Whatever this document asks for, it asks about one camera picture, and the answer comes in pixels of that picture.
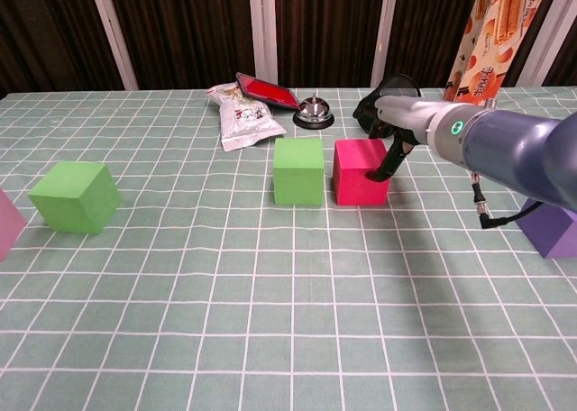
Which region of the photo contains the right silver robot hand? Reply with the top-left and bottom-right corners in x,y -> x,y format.
353,93 -> 446,183

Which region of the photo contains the magenta foam cube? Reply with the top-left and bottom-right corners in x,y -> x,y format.
332,138 -> 391,206

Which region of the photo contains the green foam cube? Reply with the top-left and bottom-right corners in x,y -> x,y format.
273,137 -> 326,206
28,161 -> 123,236

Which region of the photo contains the purple foam cube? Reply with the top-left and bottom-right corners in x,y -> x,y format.
516,197 -> 577,260

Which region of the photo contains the black mesh pen holder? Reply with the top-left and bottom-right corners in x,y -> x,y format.
353,73 -> 422,140

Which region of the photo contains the silver call bell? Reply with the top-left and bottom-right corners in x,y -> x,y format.
292,94 -> 335,130

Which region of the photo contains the orange biscuit box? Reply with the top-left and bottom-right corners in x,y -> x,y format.
442,0 -> 545,113

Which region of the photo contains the red ink pad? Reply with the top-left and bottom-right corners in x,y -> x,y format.
235,71 -> 300,111

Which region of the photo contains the white snack bag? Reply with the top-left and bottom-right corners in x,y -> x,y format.
206,81 -> 289,153

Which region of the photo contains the green checkered tablecloth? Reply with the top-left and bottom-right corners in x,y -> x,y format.
0,86 -> 577,411

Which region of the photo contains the dark pleated curtain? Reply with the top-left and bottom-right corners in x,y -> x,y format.
0,0 -> 577,99

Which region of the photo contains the light pink foam cube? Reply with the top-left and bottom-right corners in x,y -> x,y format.
0,188 -> 28,262

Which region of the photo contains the white frame post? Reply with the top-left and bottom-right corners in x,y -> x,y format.
525,0 -> 577,87
371,0 -> 400,87
247,0 -> 279,86
87,0 -> 140,91

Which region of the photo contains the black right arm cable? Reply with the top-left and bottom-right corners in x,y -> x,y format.
470,170 -> 542,230

